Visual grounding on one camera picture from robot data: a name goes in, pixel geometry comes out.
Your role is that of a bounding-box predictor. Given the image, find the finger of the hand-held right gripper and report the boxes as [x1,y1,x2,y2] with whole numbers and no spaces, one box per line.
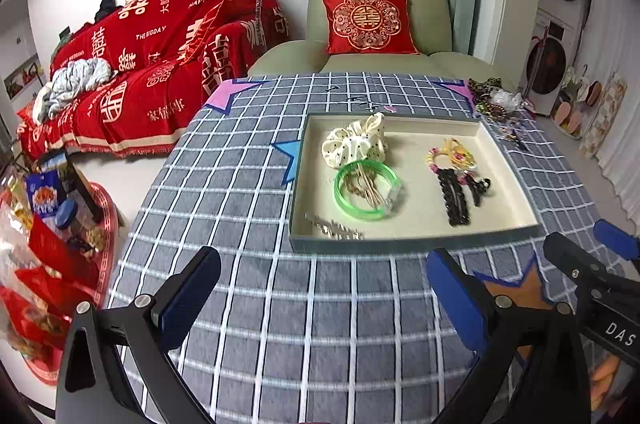
[594,219,640,261]
[543,231,626,305]

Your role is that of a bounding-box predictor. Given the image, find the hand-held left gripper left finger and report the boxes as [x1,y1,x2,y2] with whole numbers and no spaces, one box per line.
[54,245,223,424]

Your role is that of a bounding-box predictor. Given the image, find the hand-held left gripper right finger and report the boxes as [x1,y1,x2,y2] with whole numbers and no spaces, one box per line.
[426,247,593,424]

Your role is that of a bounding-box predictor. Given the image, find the shallow cream tray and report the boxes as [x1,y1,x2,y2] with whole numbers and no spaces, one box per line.
[289,111,543,255]

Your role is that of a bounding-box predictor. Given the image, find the black braided hair clip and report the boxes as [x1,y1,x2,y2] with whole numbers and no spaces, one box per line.
[436,168,472,227]

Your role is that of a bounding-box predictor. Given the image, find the black claw hair clip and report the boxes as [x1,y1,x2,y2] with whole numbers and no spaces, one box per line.
[465,174,493,207]

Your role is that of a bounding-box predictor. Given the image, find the silver hair clip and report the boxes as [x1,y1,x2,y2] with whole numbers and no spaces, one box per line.
[304,213,346,232]
[320,224,366,241]

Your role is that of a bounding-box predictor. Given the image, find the beige hair clip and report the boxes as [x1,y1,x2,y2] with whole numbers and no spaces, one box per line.
[345,167,396,210]

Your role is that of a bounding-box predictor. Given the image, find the yellow hair clip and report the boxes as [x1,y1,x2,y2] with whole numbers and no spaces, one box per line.
[442,138,478,170]

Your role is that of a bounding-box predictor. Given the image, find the green plastic bracelet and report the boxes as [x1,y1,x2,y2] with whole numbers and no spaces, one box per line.
[333,158,403,221]

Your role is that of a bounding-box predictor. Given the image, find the cream polka dot scrunchie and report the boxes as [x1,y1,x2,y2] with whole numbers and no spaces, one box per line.
[321,113,388,168]

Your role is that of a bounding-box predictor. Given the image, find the snack packages on red tray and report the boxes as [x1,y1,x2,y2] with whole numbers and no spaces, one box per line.
[0,181,126,387]

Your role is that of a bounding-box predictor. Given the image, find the floral panel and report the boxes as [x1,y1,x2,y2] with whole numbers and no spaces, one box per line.
[580,72,628,157]

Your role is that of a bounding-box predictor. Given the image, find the grey checked tablecloth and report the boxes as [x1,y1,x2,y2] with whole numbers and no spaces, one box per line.
[102,72,626,424]

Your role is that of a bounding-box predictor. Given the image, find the pink slippers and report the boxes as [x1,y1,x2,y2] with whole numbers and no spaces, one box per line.
[555,102,583,137]

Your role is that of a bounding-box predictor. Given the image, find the red snack bags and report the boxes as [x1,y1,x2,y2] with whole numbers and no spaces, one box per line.
[0,214,101,355]

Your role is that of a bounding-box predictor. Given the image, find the blue lid jar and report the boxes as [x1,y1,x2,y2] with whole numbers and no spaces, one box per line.
[55,199,93,245]

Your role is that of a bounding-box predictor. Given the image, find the dark printed box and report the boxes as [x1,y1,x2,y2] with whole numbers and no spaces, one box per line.
[37,149,103,225]

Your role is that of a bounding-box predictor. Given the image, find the blue snack bag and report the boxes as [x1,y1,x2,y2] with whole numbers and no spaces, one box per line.
[25,171,68,220]

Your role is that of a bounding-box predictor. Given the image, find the blue paper star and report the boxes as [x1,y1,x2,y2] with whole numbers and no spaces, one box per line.
[270,139,303,187]

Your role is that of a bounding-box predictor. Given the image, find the white washing machine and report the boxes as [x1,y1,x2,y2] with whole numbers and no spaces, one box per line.
[520,12,583,117]

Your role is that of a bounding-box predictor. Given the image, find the purple paper star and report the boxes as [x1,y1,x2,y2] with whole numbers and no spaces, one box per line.
[432,79,476,110]

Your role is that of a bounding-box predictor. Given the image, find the pink paper star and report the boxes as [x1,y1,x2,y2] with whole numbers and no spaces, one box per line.
[202,77,273,115]

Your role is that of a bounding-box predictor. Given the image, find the grey white clothes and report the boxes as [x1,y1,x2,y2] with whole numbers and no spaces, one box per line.
[34,58,113,122]

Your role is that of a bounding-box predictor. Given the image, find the red printed sofa cover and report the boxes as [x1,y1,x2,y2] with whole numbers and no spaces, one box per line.
[17,0,291,160]

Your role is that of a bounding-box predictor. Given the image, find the red satin pillow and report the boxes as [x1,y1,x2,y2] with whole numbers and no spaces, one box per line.
[180,0,253,65]

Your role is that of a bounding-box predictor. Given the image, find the red embroidered cushion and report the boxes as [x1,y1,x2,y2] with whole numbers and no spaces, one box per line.
[321,0,420,55]

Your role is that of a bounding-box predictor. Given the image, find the dark clothing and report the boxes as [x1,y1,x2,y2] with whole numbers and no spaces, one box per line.
[92,0,118,25]

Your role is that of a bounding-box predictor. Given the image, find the pink yellow bead bracelet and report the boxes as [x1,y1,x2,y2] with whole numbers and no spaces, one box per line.
[425,145,476,186]

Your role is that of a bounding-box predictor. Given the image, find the brown bead bracelet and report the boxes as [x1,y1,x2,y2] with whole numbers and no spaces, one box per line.
[345,171,373,201]

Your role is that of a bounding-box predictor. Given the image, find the pile of bead bracelets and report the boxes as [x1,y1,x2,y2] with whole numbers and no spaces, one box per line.
[467,77,538,150]

